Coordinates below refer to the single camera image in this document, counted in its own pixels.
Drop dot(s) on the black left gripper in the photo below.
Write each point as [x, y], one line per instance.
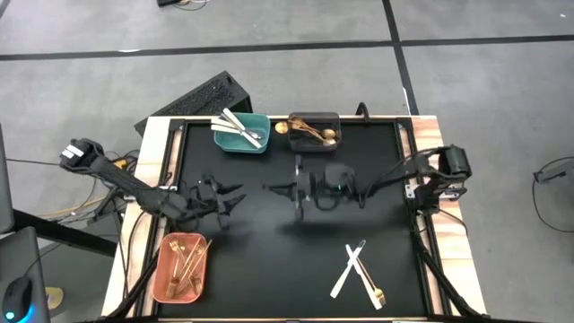
[202, 202]

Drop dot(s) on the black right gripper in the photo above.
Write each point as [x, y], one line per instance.
[314, 190]

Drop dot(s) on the wooden chopstick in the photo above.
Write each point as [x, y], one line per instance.
[296, 121]

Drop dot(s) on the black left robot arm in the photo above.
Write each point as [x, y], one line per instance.
[134, 193]

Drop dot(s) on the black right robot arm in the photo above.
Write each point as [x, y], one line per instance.
[453, 163]

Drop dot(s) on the teal plastic bin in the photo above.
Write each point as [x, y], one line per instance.
[242, 142]

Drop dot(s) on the black plastic bin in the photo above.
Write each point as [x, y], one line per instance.
[314, 145]

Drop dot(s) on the black perforated computer case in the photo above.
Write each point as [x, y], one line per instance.
[202, 98]

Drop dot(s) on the orange plastic bin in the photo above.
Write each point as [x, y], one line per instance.
[163, 269]

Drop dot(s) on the black desk bar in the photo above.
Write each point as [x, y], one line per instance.
[67, 235]

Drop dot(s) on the small black box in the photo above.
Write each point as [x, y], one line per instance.
[167, 2]

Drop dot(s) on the yellow round sticker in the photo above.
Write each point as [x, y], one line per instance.
[54, 298]

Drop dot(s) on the dark grey desk pad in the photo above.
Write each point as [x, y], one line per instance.
[22, 251]

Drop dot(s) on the black computer mouse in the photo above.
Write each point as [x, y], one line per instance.
[18, 296]

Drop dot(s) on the black diagonal frame strut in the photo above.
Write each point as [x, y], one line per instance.
[441, 278]
[134, 287]

